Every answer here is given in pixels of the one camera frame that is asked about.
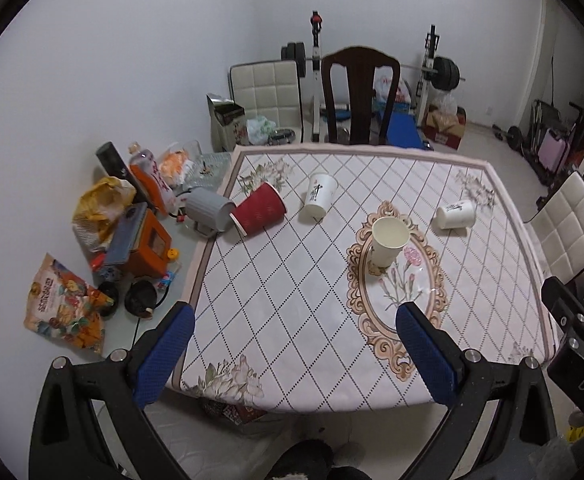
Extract cream paper cup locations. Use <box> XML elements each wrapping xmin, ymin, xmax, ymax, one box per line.
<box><xmin>369</xmin><ymin>216</ymin><xmax>410</xmax><ymax>269</ymax></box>

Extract orange box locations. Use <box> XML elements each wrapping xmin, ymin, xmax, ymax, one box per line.
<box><xmin>106</xmin><ymin>203</ymin><xmax>171</xmax><ymax>278</ymax></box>

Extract clear glass tray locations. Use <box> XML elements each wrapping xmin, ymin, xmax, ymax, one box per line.
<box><xmin>184</xmin><ymin>152</ymin><xmax>233</xmax><ymax>193</ymax></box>

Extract colourful snack packet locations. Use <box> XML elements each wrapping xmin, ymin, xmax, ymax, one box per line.
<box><xmin>24</xmin><ymin>253</ymin><xmax>115</xmax><ymax>356</ymax></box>

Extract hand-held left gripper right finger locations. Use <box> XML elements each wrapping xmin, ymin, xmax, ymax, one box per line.
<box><xmin>396</xmin><ymin>302</ymin><xmax>558</xmax><ymax>480</ymax></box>

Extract dark fuzzy slipper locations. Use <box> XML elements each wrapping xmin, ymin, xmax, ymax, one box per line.
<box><xmin>267</xmin><ymin>439</ymin><xmax>335</xmax><ymax>480</ymax></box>

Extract floral quilted table mat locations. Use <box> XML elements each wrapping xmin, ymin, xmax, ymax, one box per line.
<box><xmin>169</xmin><ymin>142</ymin><xmax>561</xmax><ymax>414</ymax></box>

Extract pink suitcase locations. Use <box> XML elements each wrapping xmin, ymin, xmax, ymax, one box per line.
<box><xmin>542</xmin><ymin>127</ymin><xmax>575</xmax><ymax>173</ymax></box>

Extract barbell rack with weights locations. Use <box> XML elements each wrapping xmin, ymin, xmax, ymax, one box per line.
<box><xmin>280</xmin><ymin>10</ymin><xmax>466</xmax><ymax>143</ymax></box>

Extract green and white plastic bag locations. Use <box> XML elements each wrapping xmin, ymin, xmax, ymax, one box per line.
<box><xmin>246</xmin><ymin>115</ymin><xmax>279</xmax><ymax>146</ymax></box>

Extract small white printed cup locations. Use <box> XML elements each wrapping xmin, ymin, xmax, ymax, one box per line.
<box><xmin>433</xmin><ymin>200</ymin><xmax>476</xmax><ymax>230</ymax></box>

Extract blue bench pad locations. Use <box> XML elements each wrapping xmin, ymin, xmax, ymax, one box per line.
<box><xmin>374</xmin><ymin>110</ymin><xmax>430</xmax><ymax>151</ymax></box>

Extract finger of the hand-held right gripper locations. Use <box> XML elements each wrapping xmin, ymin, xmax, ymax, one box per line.
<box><xmin>540</xmin><ymin>276</ymin><xmax>584</xmax><ymax>348</ymax></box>

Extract grey ribbed cup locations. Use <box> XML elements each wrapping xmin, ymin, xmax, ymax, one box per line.
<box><xmin>185</xmin><ymin>187</ymin><xmax>236</xmax><ymax>233</ymax></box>

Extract brown cardboard box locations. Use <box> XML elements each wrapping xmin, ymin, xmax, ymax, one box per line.
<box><xmin>422</xmin><ymin>107</ymin><xmax>467</xmax><ymax>151</ymax></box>

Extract black dumbbell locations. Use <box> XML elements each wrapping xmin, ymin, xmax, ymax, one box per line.
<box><xmin>492</xmin><ymin>124</ymin><xmax>525</xmax><ymax>153</ymax></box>

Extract yellow plastic bag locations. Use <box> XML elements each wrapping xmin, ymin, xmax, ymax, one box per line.
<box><xmin>72</xmin><ymin>176</ymin><xmax>138</xmax><ymax>253</ymax></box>

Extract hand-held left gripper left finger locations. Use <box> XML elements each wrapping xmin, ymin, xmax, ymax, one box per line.
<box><xmin>28</xmin><ymin>301</ymin><xmax>196</xmax><ymax>480</ymax></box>

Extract red printed box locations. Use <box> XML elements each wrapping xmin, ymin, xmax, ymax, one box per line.
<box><xmin>199</xmin><ymin>397</ymin><xmax>267</xmax><ymax>426</ymax></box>

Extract orange snack bag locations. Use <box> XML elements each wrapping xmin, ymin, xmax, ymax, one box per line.
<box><xmin>157</xmin><ymin>142</ymin><xmax>195</xmax><ymax>188</ymax></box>

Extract black round lid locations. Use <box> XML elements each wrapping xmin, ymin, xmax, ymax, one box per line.
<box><xmin>96</xmin><ymin>281</ymin><xmax>119</xmax><ymax>317</ymax></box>
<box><xmin>124</xmin><ymin>280</ymin><xmax>159</xmax><ymax>317</ymax></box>

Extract drink bottle with orange label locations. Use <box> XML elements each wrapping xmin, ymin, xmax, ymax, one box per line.
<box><xmin>128</xmin><ymin>142</ymin><xmax>177</xmax><ymax>218</ymax></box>

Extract red paper cup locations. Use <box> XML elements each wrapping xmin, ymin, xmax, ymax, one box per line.
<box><xmin>229</xmin><ymin>182</ymin><xmax>287</xmax><ymax>236</ymax></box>

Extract black cylinder bottle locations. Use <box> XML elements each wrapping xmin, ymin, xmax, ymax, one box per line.
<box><xmin>96</xmin><ymin>141</ymin><xmax>135</xmax><ymax>188</ymax></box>

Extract white cup with dark print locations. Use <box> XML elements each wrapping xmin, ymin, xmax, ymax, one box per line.
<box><xmin>299</xmin><ymin>173</ymin><xmax>337</xmax><ymax>222</ymax></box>

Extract red and white plastic bag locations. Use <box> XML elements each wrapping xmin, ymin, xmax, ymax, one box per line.
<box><xmin>374</xmin><ymin>66</ymin><xmax>413</xmax><ymax>106</ymax></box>

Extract white padded chair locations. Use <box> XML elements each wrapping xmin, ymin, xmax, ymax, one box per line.
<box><xmin>229</xmin><ymin>60</ymin><xmax>305</xmax><ymax>143</ymax></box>
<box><xmin>524</xmin><ymin>171</ymin><xmax>584</xmax><ymax>281</ymax></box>

